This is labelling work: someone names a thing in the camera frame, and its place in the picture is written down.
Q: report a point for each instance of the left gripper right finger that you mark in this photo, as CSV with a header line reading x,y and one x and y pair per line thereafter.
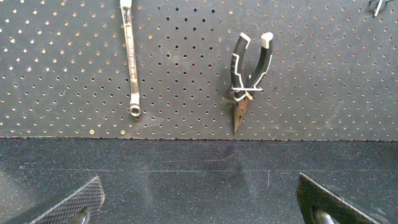
x,y
335,205

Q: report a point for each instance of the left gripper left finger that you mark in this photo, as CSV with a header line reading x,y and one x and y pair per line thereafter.
x,y
77,203

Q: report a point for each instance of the wrench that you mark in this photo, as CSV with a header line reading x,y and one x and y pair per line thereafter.
x,y
131,62

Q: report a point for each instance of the black and white pliers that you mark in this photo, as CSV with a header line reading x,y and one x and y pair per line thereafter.
x,y
237,68

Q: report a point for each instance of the black pegboard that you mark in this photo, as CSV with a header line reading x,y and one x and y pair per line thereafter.
x,y
311,93

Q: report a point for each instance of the metal hook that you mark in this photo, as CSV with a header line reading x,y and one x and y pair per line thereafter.
x,y
377,7
248,89

